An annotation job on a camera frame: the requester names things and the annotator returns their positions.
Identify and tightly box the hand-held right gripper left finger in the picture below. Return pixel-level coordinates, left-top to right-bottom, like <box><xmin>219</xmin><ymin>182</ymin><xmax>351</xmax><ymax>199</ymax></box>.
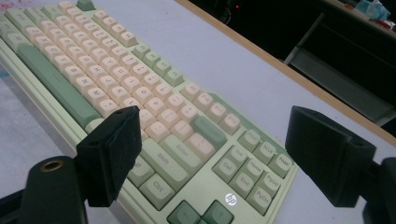
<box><xmin>76</xmin><ymin>105</ymin><xmax>143</xmax><ymax>208</ymax></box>

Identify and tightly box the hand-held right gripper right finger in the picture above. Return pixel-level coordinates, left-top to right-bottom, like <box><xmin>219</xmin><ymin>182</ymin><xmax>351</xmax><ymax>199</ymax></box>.
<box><xmin>284</xmin><ymin>105</ymin><xmax>377</xmax><ymax>209</ymax></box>

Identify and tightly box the green and cream keyboard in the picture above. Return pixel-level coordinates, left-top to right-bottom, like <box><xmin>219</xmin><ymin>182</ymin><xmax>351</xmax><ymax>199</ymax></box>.
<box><xmin>0</xmin><ymin>0</ymin><xmax>300</xmax><ymax>224</ymax></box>

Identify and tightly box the white board table cover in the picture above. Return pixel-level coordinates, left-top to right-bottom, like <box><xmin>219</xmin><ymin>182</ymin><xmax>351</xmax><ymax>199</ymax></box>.
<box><xmin>0</xmin><ymin>0</ymin><xmax>396</xmax><ymax>224</ymax></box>

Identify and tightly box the teal crumpled object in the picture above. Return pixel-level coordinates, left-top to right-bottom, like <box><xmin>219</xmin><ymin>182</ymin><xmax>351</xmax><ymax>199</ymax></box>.
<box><xmin>354</xmin><ymin>0</ymin><xmax>391</xmax><ymax>22</ymax></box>

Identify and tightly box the dark metal shelf frame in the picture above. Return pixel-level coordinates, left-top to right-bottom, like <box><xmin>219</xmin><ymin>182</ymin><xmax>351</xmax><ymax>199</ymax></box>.
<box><xmin>283</xmin><ymin>0</ymin><xmax>396</xmax><ymax>127</ymax></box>

